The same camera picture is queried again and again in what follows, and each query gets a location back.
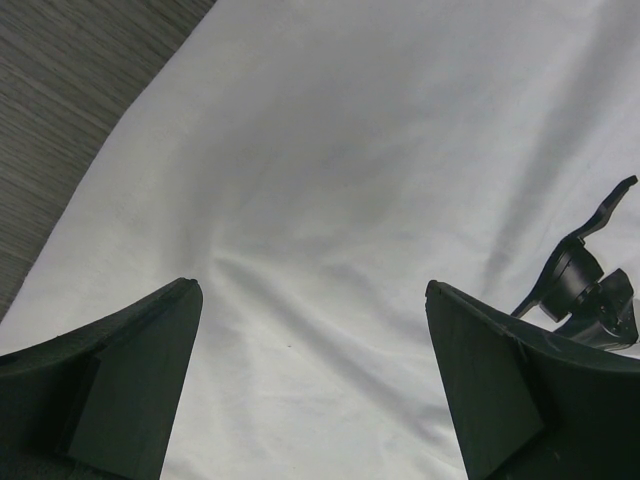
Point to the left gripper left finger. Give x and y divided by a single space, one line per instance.
99 402

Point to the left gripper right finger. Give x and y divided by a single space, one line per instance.
527 403

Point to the white t-shirt with robot print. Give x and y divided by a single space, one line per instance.
313 165

